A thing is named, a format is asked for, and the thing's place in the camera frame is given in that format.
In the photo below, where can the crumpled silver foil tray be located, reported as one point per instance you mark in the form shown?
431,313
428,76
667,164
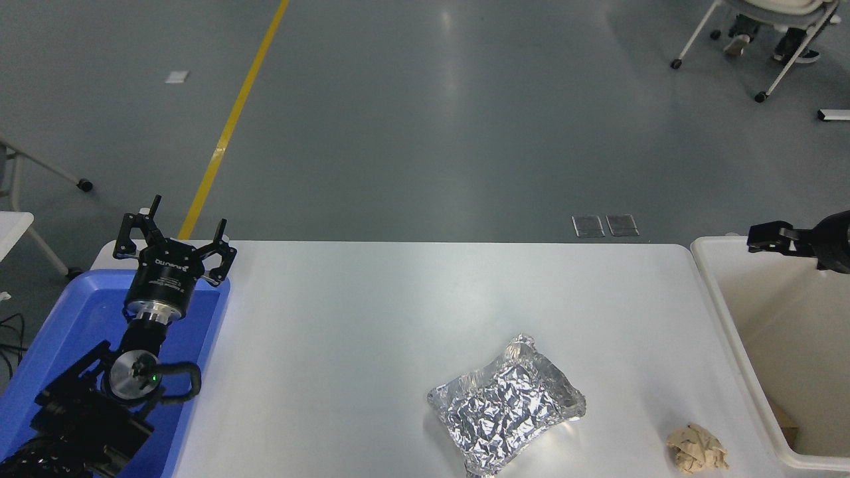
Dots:
505,405

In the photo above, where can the grey wheeled frame leg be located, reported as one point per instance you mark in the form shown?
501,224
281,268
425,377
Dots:
46,169

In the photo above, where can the white wheeled chair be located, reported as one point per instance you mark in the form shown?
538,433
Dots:
777,3

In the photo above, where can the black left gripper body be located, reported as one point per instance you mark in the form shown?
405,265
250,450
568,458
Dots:
166,274

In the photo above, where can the blue plastic tray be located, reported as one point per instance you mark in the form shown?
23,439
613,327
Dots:
80,312

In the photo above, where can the large pale plastic bin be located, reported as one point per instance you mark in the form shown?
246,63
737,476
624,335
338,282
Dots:
783,332

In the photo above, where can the person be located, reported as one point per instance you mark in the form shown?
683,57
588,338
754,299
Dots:
736,43

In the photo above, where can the white flat bar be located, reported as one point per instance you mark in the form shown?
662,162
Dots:
833,115

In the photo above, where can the crumpled tan paper ball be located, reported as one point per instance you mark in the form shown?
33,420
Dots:
694,448

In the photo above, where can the tan cardboard piece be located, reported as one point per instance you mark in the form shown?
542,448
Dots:
787,425

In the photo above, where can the small white table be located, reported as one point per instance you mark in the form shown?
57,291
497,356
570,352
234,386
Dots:
12,229

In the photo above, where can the grey metal floor plate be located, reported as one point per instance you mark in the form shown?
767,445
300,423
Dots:
622,225
588,226

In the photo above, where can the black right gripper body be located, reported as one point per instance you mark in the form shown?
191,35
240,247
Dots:
835,242

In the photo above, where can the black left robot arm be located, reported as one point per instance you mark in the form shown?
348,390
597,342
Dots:
73,418

